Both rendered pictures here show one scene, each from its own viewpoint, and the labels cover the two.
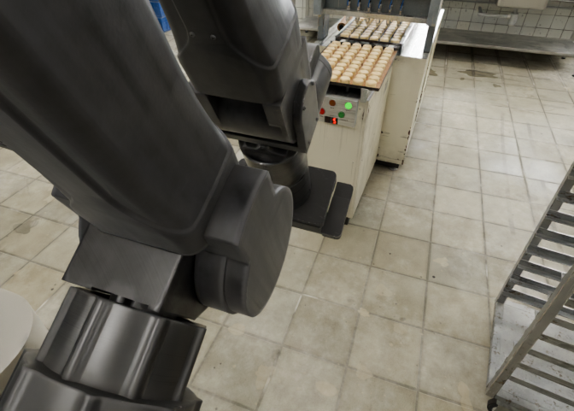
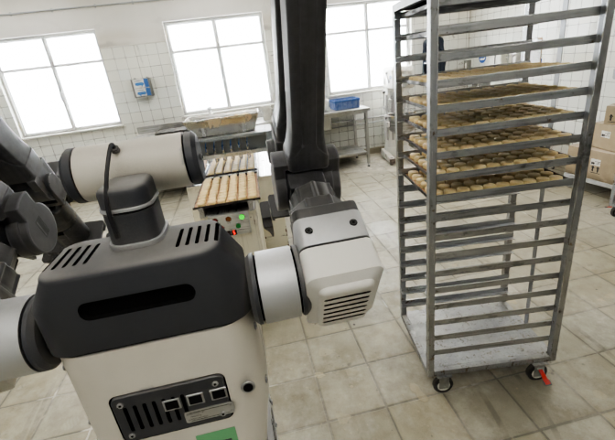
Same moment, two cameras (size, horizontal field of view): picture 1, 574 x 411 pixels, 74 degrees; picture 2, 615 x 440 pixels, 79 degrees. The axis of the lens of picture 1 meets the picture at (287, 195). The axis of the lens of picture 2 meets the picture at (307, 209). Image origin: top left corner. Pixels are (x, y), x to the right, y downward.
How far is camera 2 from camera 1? 0.48 m
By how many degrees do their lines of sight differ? 29
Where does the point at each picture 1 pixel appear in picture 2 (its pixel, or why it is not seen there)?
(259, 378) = not seen: outside the picture
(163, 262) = (318, 173)
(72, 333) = (308, 192)
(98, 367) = (323, 194)
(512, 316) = (415, 319)
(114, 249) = (300, 177)
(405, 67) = (264, 183)
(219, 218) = (330, 154)
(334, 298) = (291, 377)
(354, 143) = (255, 245)
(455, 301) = (377, 333)
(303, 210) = not seen: hidden behind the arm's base
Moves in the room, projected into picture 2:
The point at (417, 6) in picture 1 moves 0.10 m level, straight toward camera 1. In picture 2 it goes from (257, 141) to (259, 144)
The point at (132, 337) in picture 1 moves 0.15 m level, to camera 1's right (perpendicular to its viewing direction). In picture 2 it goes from (325, 187) to (403, 164)
